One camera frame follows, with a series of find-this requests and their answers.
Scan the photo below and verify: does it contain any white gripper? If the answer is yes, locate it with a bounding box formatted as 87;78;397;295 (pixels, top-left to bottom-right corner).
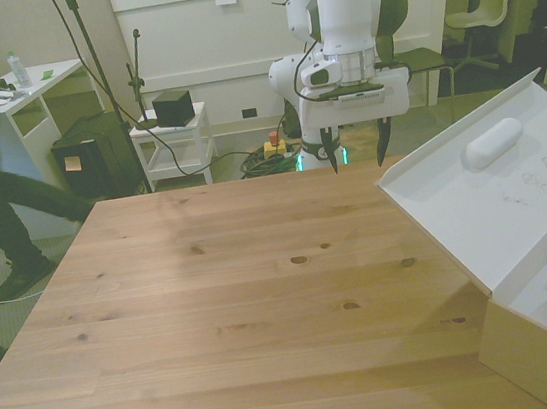
293;64;421;180

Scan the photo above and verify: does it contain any white cardboard box with lid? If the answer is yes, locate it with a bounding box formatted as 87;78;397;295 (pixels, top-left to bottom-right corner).
362;66;547;409

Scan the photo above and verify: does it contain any yellow emergency stop button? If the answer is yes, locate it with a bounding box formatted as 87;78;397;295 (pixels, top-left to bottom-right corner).
261;130;291;162

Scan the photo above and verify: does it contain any green seat chair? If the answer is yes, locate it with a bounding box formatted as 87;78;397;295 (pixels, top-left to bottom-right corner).
391;42;459;112

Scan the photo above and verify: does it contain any white swivel chair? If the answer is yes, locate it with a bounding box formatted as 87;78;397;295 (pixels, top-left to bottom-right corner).
438;0;530;76

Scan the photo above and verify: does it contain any small white side table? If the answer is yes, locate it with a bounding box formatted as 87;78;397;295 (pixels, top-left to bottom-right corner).
126;100;223;194

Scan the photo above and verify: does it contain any black cube device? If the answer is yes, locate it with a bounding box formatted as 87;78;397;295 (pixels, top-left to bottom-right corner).
150;88;194;130

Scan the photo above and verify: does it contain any black microphone stand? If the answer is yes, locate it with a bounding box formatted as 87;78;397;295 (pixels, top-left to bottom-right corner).
120;26;162;133

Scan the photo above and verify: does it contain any black computer case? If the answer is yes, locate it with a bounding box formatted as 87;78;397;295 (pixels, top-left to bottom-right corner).
46;109;144;205

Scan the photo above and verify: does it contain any black tripod stand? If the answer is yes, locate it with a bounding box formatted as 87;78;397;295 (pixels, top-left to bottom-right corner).
42;0;155;205

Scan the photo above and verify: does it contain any white desk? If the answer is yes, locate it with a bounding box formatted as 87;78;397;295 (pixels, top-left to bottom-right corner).
0;55;120;245

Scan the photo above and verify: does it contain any clear plastic bottle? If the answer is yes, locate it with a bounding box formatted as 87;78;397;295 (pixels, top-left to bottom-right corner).
5;47;33;92

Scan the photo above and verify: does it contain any green coiled cable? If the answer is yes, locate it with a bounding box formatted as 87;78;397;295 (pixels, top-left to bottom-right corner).
236;140;306;181

